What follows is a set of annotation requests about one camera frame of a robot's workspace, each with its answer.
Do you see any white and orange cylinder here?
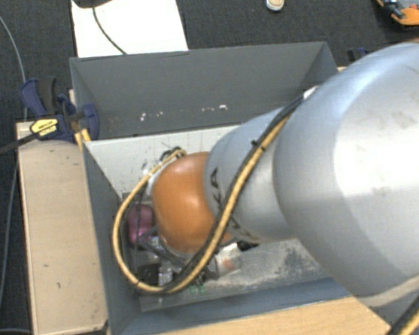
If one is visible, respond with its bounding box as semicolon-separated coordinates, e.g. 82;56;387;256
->
212;243;245;278

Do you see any purple rounded object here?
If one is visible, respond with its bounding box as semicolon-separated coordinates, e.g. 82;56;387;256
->
124;201;159;248

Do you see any pale wood board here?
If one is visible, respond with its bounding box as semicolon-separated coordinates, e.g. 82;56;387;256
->
6;113;111;335

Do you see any grey metal bin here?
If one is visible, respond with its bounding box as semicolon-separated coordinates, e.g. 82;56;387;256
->
67;25;369;335

